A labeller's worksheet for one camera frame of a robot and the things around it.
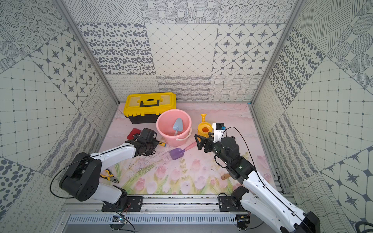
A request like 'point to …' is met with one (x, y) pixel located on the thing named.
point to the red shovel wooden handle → (134, 131)
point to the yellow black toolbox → (144, 108)
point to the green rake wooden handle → (225, 176)
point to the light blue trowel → (178, 125)
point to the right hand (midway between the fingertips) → (202, 136)
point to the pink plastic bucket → (164, 124)
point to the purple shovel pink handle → (178, 153)
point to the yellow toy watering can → (204, 128)
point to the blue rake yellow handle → (162, 144)
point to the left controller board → (118, 222)
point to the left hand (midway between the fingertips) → (156, 139)
